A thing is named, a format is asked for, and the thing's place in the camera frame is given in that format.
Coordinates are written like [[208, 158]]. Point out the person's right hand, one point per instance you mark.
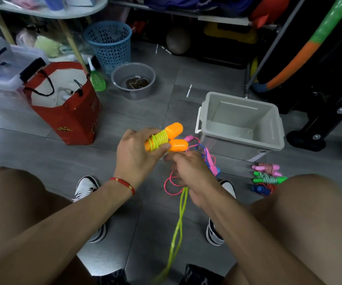
[[194, 175]]

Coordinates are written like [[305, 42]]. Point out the person's left hand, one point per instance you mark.
[[132, 160]]

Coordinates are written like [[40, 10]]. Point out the grey plastic storage bin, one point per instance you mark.
[[239, 115]]

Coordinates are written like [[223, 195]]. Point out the person's right forearm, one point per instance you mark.
[[257, 249]]

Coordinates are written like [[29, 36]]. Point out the person's left forearm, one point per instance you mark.
[[49, 234]]

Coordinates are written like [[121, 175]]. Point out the person's left shoe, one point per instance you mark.
[[84, 186]]

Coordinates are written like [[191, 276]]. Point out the person's shoe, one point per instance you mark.
[[84, 186], [212, 237]]

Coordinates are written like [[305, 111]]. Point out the person's right shoe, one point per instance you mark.
[[212, 237]]

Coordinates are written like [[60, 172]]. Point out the person's right leg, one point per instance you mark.
[[307, 210]]

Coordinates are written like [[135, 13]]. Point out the person's leg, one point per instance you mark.
[[307, 210], [10, 198]]

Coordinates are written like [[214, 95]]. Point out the person's left leg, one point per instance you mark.
[[10, 198]]

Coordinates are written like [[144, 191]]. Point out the red paper bag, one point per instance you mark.
[[79, 124]]

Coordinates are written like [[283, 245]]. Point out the grey plastic basin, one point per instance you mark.
[[119, 80]]

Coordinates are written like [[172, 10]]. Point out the green spray bottle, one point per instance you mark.
[[98, 81]]

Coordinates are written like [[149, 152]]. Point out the grey plastic stool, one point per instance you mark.
[[105, 258]]

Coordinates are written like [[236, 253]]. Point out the blue mesh wastebasket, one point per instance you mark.
[[108, 47]]

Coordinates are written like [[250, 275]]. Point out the brown ball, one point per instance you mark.
[[178, 40]]

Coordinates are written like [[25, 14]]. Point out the black rectangular pad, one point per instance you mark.
[[32, 70]]

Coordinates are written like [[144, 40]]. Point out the black weight machine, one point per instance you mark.
[[325, 124]]

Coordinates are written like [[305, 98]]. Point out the clear plastic bag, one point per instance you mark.
[[47, 44]]

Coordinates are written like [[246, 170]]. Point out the multicoloured hula hoop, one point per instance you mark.
[[293, 68]]

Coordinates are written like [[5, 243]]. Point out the yellow flat board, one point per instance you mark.
[[230, 34]]

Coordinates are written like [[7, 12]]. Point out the white oval side table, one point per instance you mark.
[[79, 11]]

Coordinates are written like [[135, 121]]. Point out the blue folded mat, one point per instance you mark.
[[174, 1]]

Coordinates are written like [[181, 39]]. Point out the blue cup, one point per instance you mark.
[[53, 2]]

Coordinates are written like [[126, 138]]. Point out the orange red fabric bag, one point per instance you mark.
[[267, 10]]

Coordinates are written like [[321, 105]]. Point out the pink packet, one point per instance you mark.
[[25, 2]]

